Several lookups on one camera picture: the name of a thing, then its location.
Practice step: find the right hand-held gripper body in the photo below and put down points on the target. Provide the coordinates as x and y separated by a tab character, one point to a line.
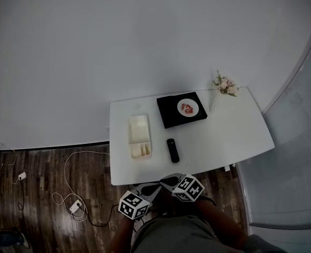
188	188

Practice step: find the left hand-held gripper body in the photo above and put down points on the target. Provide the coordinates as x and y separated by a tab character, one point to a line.
133	204

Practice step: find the black remote control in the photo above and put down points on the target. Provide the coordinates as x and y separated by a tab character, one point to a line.
173	150

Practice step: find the cream divided container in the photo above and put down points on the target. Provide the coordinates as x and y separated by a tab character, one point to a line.
139	136

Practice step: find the person's right forearm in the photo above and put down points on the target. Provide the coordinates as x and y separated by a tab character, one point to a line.
218	220

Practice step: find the person's left forearm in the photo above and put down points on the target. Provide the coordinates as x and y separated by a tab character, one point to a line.
122	233

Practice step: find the white table foot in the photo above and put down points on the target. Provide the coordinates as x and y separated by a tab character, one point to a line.
227	168

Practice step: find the person's grey shorts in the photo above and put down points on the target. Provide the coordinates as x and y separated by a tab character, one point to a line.
176	236

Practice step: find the white power strip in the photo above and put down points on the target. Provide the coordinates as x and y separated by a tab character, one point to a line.
74	207

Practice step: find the black square tray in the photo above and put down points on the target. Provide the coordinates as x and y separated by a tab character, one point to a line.
168	112

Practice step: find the red food pieces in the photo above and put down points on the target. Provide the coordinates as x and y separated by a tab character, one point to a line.
187	108

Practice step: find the white round plate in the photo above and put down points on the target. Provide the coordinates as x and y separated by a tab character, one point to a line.
187	107

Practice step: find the pale pink flower bouquet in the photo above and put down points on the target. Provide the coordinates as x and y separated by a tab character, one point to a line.
225	86

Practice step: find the small white adapter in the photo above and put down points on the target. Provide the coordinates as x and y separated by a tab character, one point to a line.
22	176

